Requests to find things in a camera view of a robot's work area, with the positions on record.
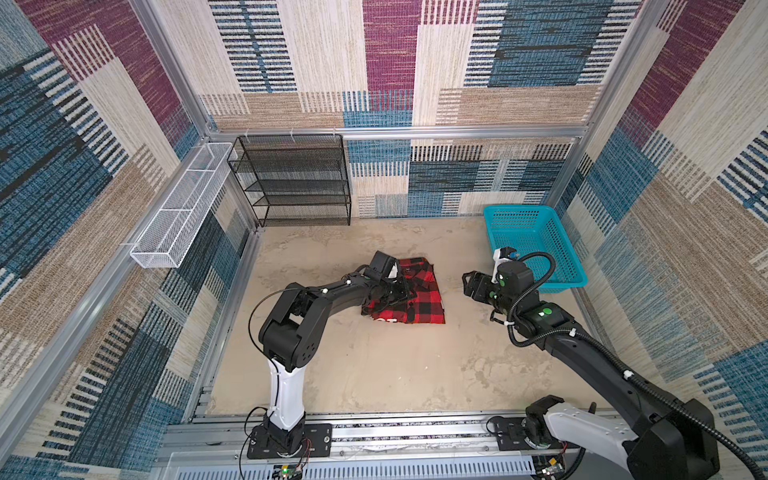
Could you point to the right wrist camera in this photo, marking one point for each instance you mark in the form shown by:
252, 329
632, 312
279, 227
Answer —
510, 270

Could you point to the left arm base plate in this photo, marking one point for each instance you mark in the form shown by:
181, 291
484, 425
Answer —
270, 442

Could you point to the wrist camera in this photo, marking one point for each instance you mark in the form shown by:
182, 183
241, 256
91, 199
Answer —
382, 267
510, 270

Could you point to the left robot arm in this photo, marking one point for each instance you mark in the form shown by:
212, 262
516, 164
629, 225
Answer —
291, 335

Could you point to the teal plastic basket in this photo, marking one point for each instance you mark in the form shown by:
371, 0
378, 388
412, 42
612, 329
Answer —
530, 229

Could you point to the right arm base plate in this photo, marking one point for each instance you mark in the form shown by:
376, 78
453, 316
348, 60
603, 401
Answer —
510, 434

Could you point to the black wire shelf rack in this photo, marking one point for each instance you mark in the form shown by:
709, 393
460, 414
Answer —
294, 180

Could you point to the aluminium mounting rail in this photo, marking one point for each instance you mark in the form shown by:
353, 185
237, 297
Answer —
436, 445

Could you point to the red black plaid shirt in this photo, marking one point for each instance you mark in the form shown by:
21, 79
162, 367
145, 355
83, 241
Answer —
424, 303

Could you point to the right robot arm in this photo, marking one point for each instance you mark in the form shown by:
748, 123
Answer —
661, 437

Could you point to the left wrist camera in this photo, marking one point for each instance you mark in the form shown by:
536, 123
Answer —
382, 267

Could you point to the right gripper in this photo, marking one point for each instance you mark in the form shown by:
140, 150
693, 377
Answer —
478, 282

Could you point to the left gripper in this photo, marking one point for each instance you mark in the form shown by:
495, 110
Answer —
403, 292

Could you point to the white wire mesh tray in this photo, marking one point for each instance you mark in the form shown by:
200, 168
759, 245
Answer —
167, 239

